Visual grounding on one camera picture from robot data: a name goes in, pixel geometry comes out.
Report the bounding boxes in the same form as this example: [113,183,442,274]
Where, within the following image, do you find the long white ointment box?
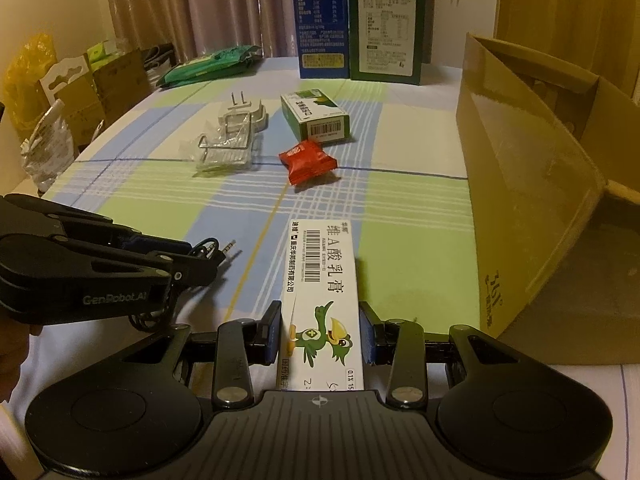
[278,219,364,391]

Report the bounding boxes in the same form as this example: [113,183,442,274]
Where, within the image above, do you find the black cable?
[127,236,239,334]

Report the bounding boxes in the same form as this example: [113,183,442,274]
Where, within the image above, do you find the red snack packet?
[279,140,337,185]

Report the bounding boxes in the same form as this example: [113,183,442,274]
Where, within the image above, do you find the clear bagged metal rack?
[179,113,267,174]

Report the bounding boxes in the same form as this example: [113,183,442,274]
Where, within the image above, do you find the white plug adapter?
[218,91,268,133]

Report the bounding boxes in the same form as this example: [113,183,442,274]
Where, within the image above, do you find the green white spray box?
[281,89,350,144]

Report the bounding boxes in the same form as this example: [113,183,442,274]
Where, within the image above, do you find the person left hand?
[0,312,42,402]

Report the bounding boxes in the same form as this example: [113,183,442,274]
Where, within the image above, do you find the crumpled clear plastic bag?
[21,99,75,194]

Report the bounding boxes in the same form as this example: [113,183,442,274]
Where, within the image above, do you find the stacked cardboard boxes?
[39,44,177,151]

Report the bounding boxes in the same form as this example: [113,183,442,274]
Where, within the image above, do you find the checkered tablecloth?
[8,55,640,480]

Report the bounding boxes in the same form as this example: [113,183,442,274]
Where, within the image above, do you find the yellow plastic bag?
[2,32,58,142]

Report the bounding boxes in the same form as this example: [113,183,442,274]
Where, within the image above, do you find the open cardboard box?
[457,36,639,365]

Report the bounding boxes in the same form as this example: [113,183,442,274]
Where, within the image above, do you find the green wet wipes pack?
[156,46,262,89]

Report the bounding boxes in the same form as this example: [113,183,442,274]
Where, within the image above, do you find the pink curtain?
[98,0,436,64]

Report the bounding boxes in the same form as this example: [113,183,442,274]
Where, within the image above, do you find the green milk carton box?
[348,0,426,84]

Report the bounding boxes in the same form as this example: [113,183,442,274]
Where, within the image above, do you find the blue milk carton box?
[293,0,349,79]

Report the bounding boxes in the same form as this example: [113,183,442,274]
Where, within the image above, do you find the wooden door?
[495,0,639,103]

